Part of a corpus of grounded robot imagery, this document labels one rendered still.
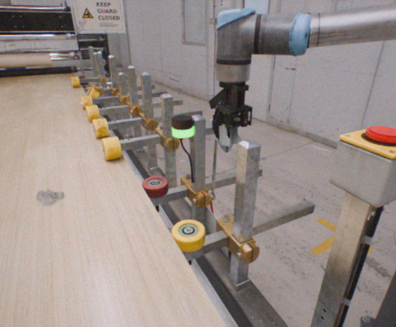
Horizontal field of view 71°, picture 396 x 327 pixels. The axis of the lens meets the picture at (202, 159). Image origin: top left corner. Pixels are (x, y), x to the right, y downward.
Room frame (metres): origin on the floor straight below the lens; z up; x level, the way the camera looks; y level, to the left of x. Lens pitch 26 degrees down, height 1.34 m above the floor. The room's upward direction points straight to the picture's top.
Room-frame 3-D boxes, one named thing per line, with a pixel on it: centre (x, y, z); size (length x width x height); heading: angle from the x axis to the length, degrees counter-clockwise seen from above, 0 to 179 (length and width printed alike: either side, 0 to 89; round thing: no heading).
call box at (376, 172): (0.31, -0.22, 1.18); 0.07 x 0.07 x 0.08; 27
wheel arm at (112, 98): (1.71, 0.46, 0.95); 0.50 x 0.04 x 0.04; 117
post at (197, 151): (0.77, 0.01, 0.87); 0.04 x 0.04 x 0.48; 27
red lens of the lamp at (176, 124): (0.74, 0.06, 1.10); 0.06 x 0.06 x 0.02
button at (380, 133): (0.31, -0.22, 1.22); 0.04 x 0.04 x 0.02
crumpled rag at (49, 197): (0.67, 0.44, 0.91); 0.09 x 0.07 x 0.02; 52
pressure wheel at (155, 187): (0.74, 0.15, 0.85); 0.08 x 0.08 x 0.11
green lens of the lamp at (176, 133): (0.74, 0.06, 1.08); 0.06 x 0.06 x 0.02
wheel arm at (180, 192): (0.83, -0.03, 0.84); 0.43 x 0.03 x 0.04; 117
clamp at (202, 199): (0.78, 0.03, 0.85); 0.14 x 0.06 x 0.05; 27
